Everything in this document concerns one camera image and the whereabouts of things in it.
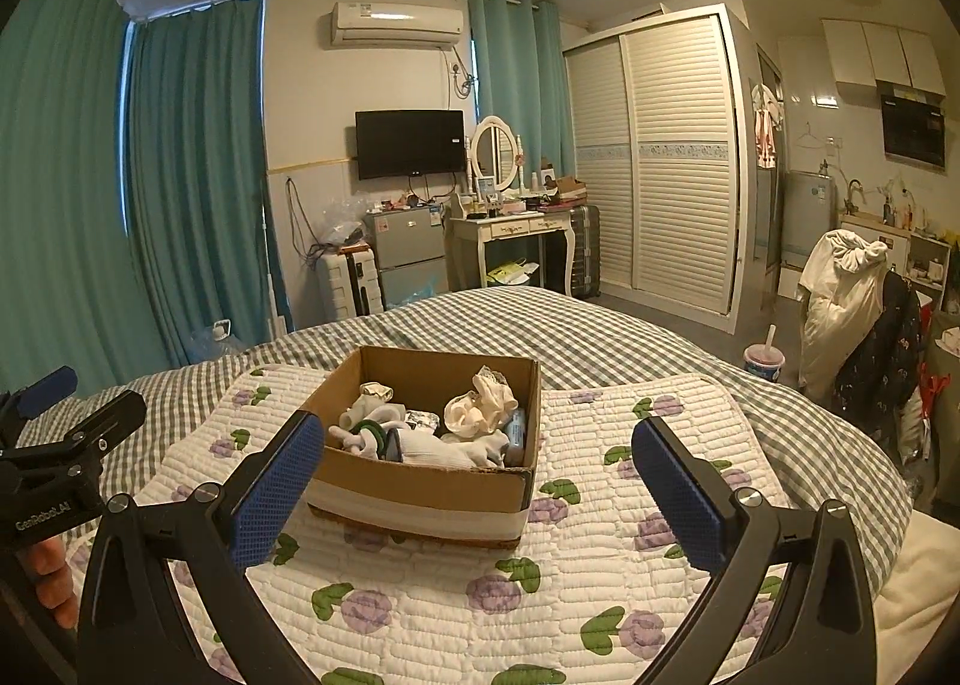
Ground silver suitcase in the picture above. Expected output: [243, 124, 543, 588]
[541, 205, 602, 300]

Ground pink hanging clothes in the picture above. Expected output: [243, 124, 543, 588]
[752, 85, 785, 169]

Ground cream blanket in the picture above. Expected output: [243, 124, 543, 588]
[874, 512, 960, 685]

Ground black wall television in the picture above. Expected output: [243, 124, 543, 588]
[355, 109, 465, 181]

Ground white louvred wardrobe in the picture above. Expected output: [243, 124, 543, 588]
[561, 6, 758, 334]

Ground kitchen counter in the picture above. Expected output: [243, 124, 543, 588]
[838, 212, 960, 311]

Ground person's left hand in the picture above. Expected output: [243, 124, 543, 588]
[13, 537, 80, 632]

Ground grey appliance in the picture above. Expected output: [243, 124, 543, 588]
[784, 169, 837, 255]

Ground silver mini fridge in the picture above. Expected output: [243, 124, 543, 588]
[364, 206, 449, 311]

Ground narrow teal curtain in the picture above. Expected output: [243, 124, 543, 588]
[469, 0, 577, 180]

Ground clear plastic bag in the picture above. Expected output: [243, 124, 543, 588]
[311, 194, 368, 251]

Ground black range hood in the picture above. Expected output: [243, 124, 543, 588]
[876, 81, 947, 169]

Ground white sock with dark cuff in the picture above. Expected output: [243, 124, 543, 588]
[351, 419, 511, 470]

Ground dark floral garment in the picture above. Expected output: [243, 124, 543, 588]
[831, 271, 923, 431]

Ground cream cloth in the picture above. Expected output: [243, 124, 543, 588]
[442, 366, 520, 440]

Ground yellow bag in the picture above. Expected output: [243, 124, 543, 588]
[486, 261, 541, 289]

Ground clear water jug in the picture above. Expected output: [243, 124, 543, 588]
[184, 321, 245, 363]

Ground wide teal curtain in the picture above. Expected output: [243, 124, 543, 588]
[0, 0, 170, 393]

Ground white suitcase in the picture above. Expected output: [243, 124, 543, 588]
[315, 250, 385, 322]

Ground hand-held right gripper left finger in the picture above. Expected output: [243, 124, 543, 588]
[75, 410, 327, 685]

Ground quilted floral mat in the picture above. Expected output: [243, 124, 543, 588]
[64, 362, 796, 685]

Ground white oval vanity mirror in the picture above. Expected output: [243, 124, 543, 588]
[471, 116, 524, 195]

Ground drink cup with straw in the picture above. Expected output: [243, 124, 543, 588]
[744, 325, 786, 380]

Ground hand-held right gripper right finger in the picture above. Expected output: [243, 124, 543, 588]
[630, 416, 878, 685]

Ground white jacket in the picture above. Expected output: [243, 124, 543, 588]
[797, 229, 893, 393]

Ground white wall cabinets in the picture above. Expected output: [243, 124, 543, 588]
[821, 17, 944, 94]

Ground red bag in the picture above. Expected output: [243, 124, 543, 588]
[919, 359, 950, 461]

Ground brown cardboard box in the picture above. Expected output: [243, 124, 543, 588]
[302, 345, 542, 551]

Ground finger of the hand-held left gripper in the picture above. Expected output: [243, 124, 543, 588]
[0, 389, 149, 502]
[0, 366, 80, 431]

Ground white dressing table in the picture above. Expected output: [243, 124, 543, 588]
[448, 209, 575, 296]

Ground white air conditioner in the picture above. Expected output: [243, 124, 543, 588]
[328, 1, 462, 51]

